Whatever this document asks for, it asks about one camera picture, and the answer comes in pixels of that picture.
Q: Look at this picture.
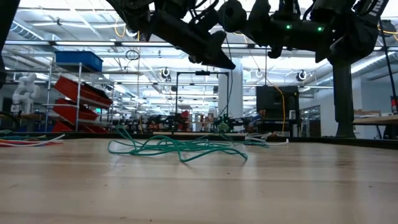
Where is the hanging black cable loop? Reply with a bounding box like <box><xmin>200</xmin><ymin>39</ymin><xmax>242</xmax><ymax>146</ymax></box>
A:
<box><xmin>125</xmin><ymin>49</ymin><xmax>141</xmax><ymax>62</ymax></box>

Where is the long ceiling light strip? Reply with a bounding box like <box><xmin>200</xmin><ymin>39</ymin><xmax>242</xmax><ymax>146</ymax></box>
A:
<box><xmin>2</xmin><ymin>39</ymin><xmax>398</xmax><ymax>52</ymax></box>

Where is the thin black pole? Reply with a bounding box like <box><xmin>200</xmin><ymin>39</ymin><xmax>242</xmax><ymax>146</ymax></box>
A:
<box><xmin>377</xmin><ymin>18</ymin><xmax>398</xmax><ymax>99</ymax></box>

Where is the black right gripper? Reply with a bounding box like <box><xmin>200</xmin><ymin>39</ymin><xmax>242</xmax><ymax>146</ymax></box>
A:
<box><xmin>244</xmin><ymin>0</ymin><xmax>333</xmax><ymax>60</ymax></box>

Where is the yellow hanging cable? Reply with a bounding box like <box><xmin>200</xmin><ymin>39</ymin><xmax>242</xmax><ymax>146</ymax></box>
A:
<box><xmin>266</xmin><ymin>79</ymin><xmax>286</xmax><ymax>134</ymax></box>

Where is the red slanted shelf bin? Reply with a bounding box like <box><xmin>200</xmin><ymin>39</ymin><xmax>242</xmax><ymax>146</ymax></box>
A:
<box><xmin>52</xmin><ymin>98</ymin><xmax>100</xmax><ymax>125</ymax></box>
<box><xmin>54</xmin><ymin>76</ymin><xmax>113</xmax><ymax>110</ymax></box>
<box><xmin>52</xmin><ymin>120</ymin><xmax>109</xmax><ymax>134</ymax></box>

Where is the bundle of coloured wires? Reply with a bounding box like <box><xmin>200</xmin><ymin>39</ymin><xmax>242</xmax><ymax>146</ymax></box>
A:
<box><xmin>0</xmin><ymin>133</ymin><xmax>66</xmax><ymax>148</ymax></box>

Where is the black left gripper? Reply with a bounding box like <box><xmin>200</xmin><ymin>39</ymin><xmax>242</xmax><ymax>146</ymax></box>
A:
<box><xmin>150</xmin><ymin>10</ymin><xmax>236</xmax><ymax>70</ymax></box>

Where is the metal shelving rack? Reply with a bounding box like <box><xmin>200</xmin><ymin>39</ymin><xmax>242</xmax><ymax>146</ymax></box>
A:
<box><xmin>43</xmin><ymin>62</ymin><xmax>114</xmax><ymax>134</ymax></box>

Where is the black ceiling cable reel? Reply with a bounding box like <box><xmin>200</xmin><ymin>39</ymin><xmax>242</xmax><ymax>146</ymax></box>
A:
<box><xmin>126</xmin><ymin>18</ymin><xmax>149</xmax><ymax>42</ymax></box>
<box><xmin>376</xmin><ymin>19</ymin><xmax>397</xmax><ymax>38</ymax></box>

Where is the wooden top work desk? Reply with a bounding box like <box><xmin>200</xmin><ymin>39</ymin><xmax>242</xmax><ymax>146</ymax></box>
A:
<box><xmin>351</xmin><ymin>114</ymin><xmax>398</xmax><ymax>141</ymax></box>

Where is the black camera gantry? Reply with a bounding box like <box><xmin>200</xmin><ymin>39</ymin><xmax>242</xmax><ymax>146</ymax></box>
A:
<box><xmin>175</xmin><ymin>70</ymin><xmax>230</xmax><ymax>131</ymax></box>

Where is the thick white cord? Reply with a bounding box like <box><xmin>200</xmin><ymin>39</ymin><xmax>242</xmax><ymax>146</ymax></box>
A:
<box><xmin>243</xmin><ymin>132</ymin><xmax>290</xmax><ymax>147</ymax></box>

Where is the blue plastic bin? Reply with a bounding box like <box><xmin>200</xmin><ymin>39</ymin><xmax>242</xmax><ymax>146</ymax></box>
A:
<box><xmin>55</xmin><ymin>50</ymin><xmax>104</xmax><ymax>73</ymax></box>

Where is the white building column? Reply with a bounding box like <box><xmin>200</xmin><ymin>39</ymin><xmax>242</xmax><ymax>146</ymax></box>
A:
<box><xmin>217</xmin><ymin>60</ymin><xmax>244</xmax><ymax>121</ymax></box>

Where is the left wrist cable loop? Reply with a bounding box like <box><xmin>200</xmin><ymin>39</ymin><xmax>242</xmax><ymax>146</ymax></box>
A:
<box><xmin>186</xmin><ymin>0</ymin><xmax>220</xmax><ymax>24</ymax></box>

